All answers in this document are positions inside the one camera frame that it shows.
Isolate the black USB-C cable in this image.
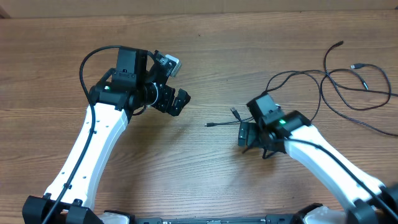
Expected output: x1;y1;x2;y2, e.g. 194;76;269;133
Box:
205;107;254;128

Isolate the black USB-A cable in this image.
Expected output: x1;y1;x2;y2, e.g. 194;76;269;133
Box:
264;63;392;124

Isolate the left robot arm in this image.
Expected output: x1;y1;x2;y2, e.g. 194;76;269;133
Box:
22;45;190;223

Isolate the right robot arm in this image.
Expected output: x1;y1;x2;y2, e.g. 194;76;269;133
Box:
238;93;397;223

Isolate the right camera black cable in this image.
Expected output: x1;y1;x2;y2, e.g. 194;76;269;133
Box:
242;138;398;224

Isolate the camera black cable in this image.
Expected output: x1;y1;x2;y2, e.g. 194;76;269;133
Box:
42;45;122;224
242;138;398;224

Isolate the left camera black cable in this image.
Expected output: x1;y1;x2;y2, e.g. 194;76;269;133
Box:
42;45;122;224

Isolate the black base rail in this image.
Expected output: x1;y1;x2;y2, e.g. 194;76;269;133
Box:
102;203;354;224

